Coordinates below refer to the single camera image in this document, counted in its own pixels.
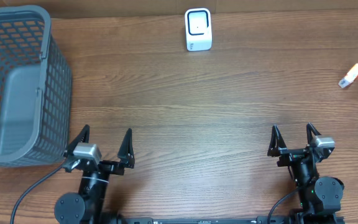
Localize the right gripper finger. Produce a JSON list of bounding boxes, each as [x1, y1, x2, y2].
[[267, 125, 287, 156], [306, 123, 321, 144]]

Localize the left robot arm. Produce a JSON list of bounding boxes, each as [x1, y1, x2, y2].
[[54, 125, 135, 224]]

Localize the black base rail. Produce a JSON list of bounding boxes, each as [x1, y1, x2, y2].
[[102, 216, 345, 224]]

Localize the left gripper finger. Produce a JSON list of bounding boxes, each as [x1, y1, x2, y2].
[[64, 124, 90, 157], [117, 128, 135, 168]]

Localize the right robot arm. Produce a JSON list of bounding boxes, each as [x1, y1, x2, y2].
[[264, 123, 344, 223]]

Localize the grey plastic shopping basket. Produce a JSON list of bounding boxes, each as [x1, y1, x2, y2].
[[0, 6, 72, 167]]

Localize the small orange box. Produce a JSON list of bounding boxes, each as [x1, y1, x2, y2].
[[338, 63, 358, 88]]

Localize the white barcode scanner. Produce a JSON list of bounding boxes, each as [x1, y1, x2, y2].
[[185, 7, 213, 52]]

